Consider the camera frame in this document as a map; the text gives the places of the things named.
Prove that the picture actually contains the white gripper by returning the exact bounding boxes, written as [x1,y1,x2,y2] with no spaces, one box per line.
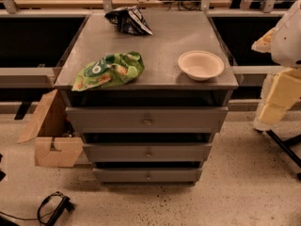
[252,67,301,132]

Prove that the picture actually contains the grey bottom drawer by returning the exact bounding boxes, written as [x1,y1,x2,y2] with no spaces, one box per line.
[93,169,202,183]

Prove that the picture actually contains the grey drawer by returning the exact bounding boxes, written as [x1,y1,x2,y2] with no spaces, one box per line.
[83,142,212,162]
[93,169,202,183]
[66,106,228,133]

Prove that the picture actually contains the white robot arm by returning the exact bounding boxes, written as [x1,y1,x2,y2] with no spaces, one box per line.
[251,0,301,131]

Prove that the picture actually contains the grey top drawer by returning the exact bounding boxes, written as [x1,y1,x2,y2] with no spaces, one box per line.
[66,106,228,133]

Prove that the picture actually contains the grey drawer cabinet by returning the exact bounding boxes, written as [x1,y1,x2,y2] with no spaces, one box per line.
[55,9,238,170]

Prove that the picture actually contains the grey middle drawer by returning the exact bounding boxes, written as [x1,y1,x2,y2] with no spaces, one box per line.
[83,142,212,162]

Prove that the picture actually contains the black stand leg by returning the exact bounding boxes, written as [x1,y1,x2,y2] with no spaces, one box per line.
[266,130,301,169]

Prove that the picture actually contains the white paper bowl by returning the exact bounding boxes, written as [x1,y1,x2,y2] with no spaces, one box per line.
[178,50,225,81]

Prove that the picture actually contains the green chip bag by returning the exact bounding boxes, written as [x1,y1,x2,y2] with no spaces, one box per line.
[71,52,145,91]

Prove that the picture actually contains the black crumpled snack bag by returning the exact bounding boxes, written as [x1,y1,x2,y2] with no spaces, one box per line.
[104,6,152,36]

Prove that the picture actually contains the brown cardboard box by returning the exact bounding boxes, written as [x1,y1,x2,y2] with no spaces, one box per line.
[17,89,83,168]

